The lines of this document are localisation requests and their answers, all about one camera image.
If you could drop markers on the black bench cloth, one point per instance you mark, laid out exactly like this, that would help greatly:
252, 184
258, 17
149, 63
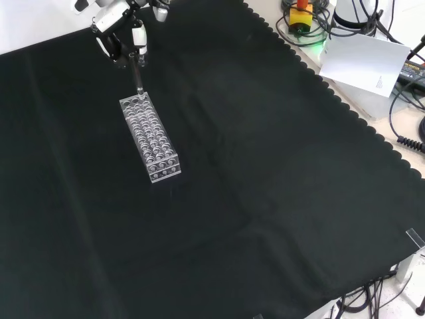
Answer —
232, 166

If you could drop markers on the yellow stop button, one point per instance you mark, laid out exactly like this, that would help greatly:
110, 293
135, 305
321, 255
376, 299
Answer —
300, 18

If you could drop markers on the white paper sheet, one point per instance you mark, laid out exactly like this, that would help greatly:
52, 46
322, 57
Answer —
362, 60

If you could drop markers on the clear tape strip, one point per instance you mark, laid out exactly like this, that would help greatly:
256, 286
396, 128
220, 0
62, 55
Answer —
415, 237

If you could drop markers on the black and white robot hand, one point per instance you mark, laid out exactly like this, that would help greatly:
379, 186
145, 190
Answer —
113, 20

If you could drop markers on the pale grey box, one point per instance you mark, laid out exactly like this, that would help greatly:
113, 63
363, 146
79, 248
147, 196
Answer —
368, 103

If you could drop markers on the black power adapter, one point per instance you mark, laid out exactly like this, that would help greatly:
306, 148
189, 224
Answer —
413, 71

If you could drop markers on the white cylindrical stand base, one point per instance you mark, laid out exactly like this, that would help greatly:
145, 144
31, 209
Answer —
347, 15

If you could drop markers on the clear acrylic test tube rack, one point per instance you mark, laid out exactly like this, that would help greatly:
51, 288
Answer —
149, 136

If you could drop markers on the clear glass test tube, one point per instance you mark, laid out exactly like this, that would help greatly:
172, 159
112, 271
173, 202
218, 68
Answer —
136, 78

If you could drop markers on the white bench leg bracket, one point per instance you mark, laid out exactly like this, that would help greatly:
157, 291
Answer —
404, 267

